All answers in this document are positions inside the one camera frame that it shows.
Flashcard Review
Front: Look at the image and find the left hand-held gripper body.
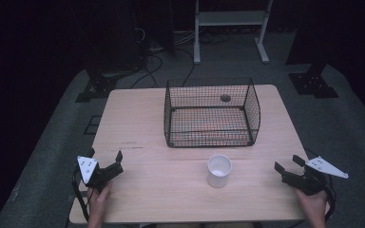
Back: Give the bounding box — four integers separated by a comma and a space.
76, 155, 125, 193

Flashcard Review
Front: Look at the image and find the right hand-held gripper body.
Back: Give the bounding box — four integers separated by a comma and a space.
280, 155, 350, 197

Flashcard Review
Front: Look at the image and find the person's right hand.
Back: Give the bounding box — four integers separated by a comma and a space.
294, 187, 329, 220

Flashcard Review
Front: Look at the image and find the person's left hand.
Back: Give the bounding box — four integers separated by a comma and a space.
86, 180, 113, 220

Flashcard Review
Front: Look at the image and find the white cup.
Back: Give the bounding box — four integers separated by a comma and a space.
206, 154, 234, 189

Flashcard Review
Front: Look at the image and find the black stand base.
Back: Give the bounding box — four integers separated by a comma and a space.
288, 61, 340, 99
74, 61, 122, 104

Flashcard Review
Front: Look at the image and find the black rectangular floor frame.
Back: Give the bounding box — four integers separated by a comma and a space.
83, 115, 103, 136

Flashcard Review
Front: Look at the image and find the right hand-held gripper black cable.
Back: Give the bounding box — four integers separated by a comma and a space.
323, 175, 337, 223

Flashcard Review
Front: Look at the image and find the hand-held gripper black cable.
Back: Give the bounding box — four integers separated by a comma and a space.
71, 165, 91, 223
323, 175, 337, 223

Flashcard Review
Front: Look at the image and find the left hand-held gripper black cable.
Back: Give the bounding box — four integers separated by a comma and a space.
71, 165, 91, 223

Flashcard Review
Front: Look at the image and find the black wire mesh basket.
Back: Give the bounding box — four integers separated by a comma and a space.
163, 77, 262, 149

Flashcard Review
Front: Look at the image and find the black floor cable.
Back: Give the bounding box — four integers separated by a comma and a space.
129, 47, 196, 89

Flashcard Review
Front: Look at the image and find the white floor cable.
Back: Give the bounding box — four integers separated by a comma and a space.
148, 29, 198, 53

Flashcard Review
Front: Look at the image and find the white metal stand frame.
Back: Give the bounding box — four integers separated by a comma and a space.
193, 0, 274, 66

